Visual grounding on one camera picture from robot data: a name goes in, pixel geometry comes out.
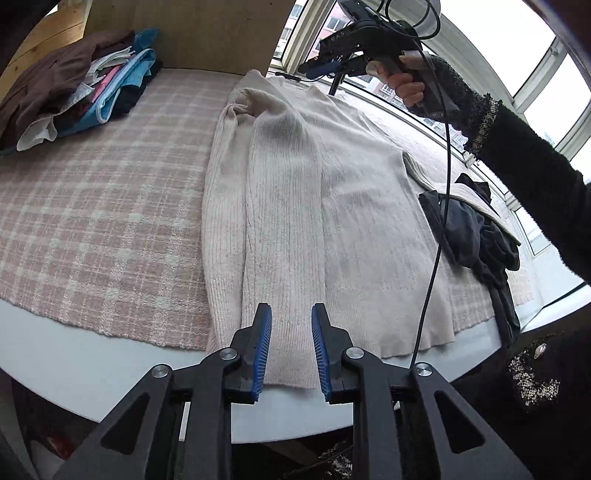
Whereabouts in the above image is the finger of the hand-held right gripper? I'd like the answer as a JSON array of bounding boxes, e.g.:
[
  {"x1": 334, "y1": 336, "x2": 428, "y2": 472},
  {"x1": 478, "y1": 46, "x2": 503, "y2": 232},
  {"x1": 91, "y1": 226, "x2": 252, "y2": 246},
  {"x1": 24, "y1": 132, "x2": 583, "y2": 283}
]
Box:
[
  {"x1": 340, "y1": 54, "x2": 370, "y2": 77},
  {"x1": 298, "y1": 58, "x2": 341, "y2": 80}
]

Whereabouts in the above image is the pink garment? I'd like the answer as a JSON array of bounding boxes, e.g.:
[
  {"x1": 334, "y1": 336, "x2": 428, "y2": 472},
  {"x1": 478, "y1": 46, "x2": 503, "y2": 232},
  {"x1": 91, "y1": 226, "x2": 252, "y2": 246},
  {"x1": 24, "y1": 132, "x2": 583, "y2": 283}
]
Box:
[{"x1": 90, "y1": 65, "x2": 125, "y2": 104}]

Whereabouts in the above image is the pile of folded clothes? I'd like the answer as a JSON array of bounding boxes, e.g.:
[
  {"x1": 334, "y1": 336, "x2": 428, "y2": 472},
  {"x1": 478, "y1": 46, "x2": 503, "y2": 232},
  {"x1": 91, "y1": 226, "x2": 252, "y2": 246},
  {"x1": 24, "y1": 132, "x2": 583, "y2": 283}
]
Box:
[{"x1": 0, "y1": 30, "x2": 137, "y2": 153}]

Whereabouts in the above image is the grey-brown wooden board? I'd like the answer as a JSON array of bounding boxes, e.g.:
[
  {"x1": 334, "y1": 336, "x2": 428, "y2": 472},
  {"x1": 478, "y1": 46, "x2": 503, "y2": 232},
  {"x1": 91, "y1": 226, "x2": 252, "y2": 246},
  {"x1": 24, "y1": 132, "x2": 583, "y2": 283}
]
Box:
[{"x1": 83, "y1": 0, "x2": 305, "y2": 77}]

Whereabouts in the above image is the cream knit sweater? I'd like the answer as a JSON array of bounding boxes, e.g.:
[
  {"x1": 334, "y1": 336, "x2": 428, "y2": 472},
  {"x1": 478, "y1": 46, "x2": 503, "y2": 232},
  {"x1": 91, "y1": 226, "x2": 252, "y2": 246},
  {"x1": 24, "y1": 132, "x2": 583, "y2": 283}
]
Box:
[{"x1": 201, "y1": 69, "x2": 522, "y2": 391}]

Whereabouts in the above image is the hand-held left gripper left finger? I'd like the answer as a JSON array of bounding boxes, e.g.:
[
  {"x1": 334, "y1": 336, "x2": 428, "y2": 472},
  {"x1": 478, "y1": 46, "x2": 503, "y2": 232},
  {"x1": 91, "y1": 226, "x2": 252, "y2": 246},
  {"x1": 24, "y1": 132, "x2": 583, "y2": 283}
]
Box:
[{"x1": 53, "y1": 302, "x2": 273, "y2": 480}]

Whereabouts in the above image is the light blue garment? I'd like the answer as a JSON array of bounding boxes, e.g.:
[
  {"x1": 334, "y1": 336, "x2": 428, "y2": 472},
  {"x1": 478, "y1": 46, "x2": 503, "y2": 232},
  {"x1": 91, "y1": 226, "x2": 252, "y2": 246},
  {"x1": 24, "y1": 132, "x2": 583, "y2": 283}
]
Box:
[{"x1": 58, "y1": 28, "x2": 162, "y2": 137}]

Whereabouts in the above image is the person's right hand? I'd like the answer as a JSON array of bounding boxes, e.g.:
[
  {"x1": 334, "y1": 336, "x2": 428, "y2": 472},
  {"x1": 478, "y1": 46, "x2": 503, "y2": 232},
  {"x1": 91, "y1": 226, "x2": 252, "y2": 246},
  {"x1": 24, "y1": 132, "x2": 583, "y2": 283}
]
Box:
[{"x1": 366, "y1": 50, "x2": 439, "y2": 112}]

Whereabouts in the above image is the black garment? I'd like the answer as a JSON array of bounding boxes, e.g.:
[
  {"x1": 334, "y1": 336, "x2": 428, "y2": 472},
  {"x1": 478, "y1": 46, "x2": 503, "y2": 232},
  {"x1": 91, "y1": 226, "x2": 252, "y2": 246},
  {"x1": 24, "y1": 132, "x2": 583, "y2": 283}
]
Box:
[{"x1": 455, "y1": 173, "x2": 522, "y2": 347}]

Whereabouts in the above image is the white garment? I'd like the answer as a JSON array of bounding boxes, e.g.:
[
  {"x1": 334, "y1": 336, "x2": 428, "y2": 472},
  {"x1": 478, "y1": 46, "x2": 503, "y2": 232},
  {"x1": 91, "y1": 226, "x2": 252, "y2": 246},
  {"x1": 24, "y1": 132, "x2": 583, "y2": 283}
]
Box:
[{"x1": 16, "y1": 48, "x2": 134, "y2": 153}]

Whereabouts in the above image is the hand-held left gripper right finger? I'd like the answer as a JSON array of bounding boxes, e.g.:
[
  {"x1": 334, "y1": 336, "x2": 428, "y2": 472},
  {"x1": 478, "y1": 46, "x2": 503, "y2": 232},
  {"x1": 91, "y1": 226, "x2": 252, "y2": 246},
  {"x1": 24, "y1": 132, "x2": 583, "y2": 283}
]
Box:
[{"x1": 310, "y1": 302, "x2": 536, "y2": 480}]

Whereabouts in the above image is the person's right forearm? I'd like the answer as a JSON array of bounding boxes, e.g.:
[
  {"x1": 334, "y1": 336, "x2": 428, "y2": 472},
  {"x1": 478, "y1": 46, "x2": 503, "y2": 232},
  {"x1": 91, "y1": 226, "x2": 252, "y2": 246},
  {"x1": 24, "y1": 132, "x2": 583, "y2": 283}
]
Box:
[{"x1": 422, "y1": 54, "x2": 591, "y2": 283}]

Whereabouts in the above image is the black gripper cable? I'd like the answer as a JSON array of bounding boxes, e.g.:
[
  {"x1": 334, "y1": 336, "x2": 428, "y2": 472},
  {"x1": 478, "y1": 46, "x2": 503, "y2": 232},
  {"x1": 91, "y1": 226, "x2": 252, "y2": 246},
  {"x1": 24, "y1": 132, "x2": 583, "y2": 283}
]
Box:
[{"x1": 374, "y1": 0, "x2": 455, "y2": 370}]

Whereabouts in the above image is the dark navy garment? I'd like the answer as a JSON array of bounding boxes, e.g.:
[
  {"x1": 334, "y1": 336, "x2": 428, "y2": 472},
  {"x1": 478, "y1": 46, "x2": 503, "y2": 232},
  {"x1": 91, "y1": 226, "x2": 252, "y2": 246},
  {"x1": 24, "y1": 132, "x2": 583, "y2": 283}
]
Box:
[{"x1": 108, "y1": 60, "x2": 163, "y2": 118}]

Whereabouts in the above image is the person's black jacket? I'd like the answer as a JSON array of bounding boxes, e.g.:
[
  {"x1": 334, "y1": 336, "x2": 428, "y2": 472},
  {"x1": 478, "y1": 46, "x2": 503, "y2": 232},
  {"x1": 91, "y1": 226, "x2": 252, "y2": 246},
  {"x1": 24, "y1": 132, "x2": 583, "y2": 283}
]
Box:
[{"x1": 450, "y1": 318, "x2": 591, "y2": 480}]

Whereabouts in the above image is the pink plaid blanket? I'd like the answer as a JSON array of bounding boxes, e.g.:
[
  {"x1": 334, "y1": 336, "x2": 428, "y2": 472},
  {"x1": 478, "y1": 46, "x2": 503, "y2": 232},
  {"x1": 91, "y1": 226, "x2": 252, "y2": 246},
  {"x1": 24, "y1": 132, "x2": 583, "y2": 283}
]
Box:
[{"x1": 0, "y1": 68, "x2": 541, "y2": 352}]

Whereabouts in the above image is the dark grey garment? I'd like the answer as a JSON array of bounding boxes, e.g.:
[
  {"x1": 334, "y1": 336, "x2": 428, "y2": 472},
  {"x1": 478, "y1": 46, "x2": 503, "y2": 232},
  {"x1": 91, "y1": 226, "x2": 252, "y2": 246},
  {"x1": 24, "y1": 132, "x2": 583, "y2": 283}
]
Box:
[{"x1": 418, "y1": 190, "x2": 485, "y2": 269}]

